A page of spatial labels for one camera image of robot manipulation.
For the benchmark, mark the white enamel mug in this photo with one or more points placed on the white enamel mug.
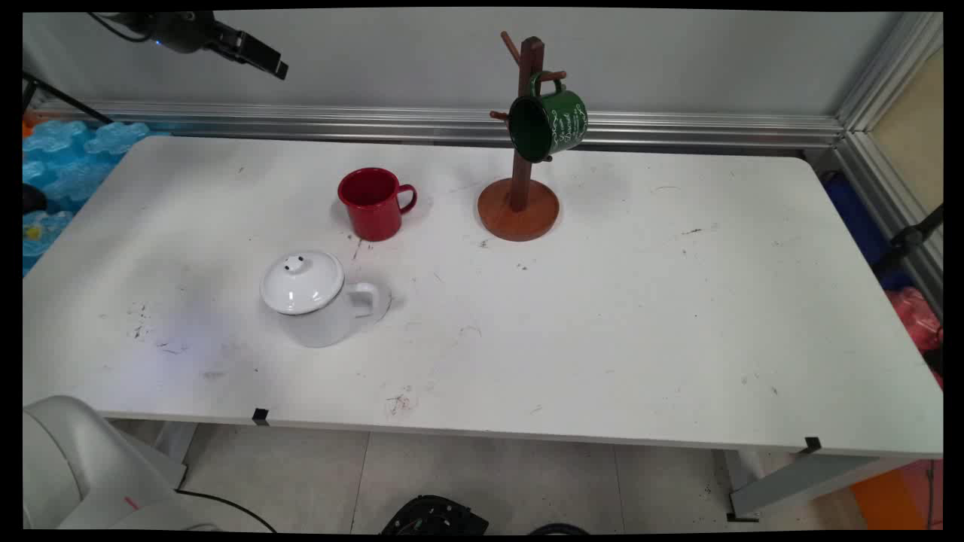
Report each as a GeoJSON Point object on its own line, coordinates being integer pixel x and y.
{"type": "Point", "coordinates": [331, 320]}

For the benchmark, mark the white table leg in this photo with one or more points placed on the white table leg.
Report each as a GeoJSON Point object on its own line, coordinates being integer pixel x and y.
{"type": "Point", "coordinates": [177, 448]}
{"type": "Point", "coordinates": [806, 482]}

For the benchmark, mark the long horizontal aluminium frame rail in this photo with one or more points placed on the long horizontal aluminium frame rail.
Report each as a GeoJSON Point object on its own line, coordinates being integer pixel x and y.
{"type": "Point", "coordinates": [301, 122]}

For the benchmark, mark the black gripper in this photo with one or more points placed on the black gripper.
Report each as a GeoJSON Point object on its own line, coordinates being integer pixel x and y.
{"type": "Point", "coordinates": [188, 31]}

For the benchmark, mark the thin black tripod leg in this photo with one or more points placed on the thin black tripod leg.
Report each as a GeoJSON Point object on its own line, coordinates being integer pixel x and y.
{"type": "Point", "coordinates": [64, 98]}

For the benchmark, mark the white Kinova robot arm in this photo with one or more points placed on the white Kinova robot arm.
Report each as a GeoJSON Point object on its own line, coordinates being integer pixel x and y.
{"type": "Point", "coordinates": [83, 467]}

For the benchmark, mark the angled aluminium frame rail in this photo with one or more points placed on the angled aluminium frame rail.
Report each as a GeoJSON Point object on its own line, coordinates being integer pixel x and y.
{"type": "Point", "coordinates": [881, 113]}

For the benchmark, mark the red plastic bag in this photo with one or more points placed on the red plastic bag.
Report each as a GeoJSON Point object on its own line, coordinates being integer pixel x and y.
{"type": "Point", "coordinates": [915, 320]}

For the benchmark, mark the red enamel mug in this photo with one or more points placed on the red enamel mug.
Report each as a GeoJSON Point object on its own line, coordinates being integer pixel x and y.
{"type": "Point", "coordinates": [373, 207]}

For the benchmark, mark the blue plastic object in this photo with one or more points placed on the blue plastic object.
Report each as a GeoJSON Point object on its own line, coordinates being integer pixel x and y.
{"type": "Point", "coordinates": [858, 218]}

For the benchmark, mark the green enamel mug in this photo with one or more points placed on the green enamel mug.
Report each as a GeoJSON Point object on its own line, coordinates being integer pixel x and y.
{"type": "Point", "coordinates": [550, 124]}

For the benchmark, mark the brown wooden mug tree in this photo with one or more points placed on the brown wooden mug tree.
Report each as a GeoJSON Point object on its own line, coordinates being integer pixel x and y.
{"type": "Point", "coordinates": [520, 211]}

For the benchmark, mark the white enamel lid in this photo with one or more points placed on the white enamel lid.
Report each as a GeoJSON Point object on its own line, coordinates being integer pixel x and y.
{"type": "Point", "coordinates": [301, 282]}

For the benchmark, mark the black device on floor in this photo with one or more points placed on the black device on floor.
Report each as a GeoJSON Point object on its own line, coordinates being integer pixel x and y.
{"type": "Point", "coordinates": [433, 518]}

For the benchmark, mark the blue bubble wrap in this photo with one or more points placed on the blue bubble wrap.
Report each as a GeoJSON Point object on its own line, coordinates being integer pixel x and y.
{"type": "Point", "coordinates": [68, 162]}

